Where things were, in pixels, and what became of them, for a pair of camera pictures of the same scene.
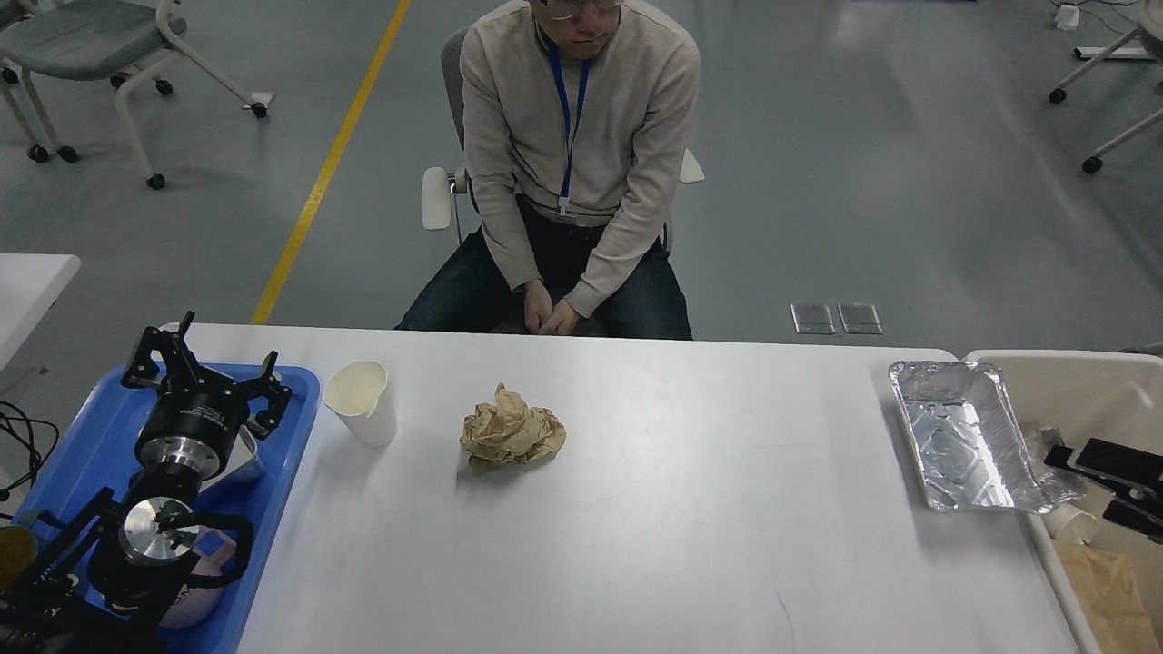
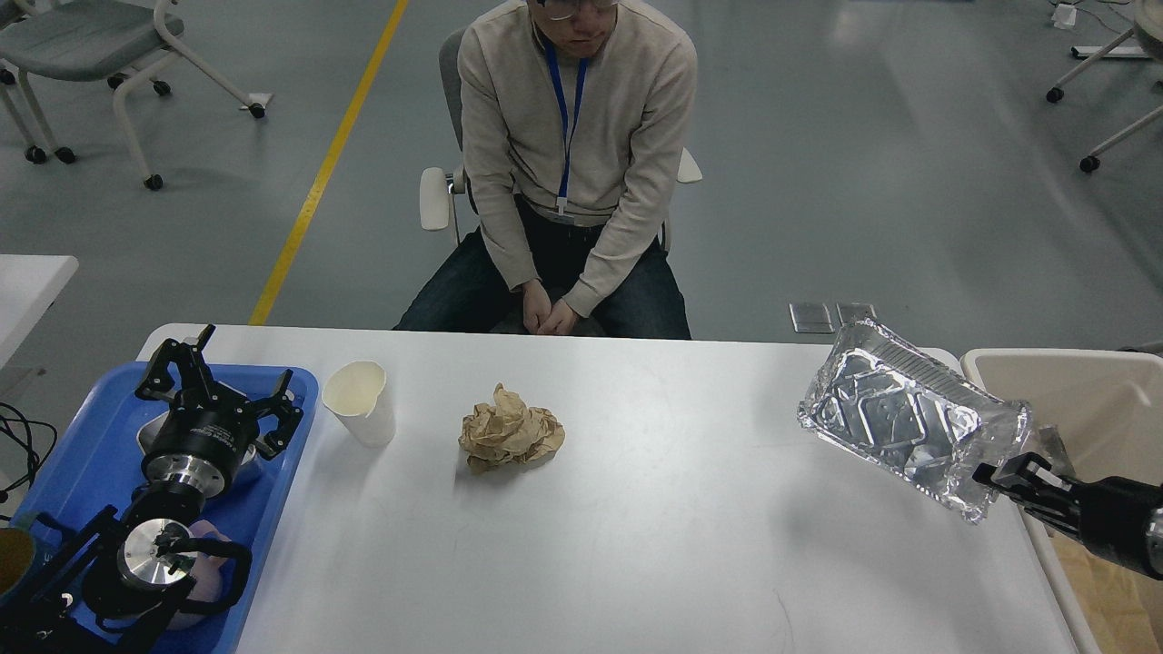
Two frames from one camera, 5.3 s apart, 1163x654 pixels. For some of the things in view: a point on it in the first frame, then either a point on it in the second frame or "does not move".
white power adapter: x=1068 y=17 does not move
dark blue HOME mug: x=18 y=548 does not move
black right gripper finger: x=1134 y=518 -> x=1116 y=517
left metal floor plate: x=812 y=318 does not move
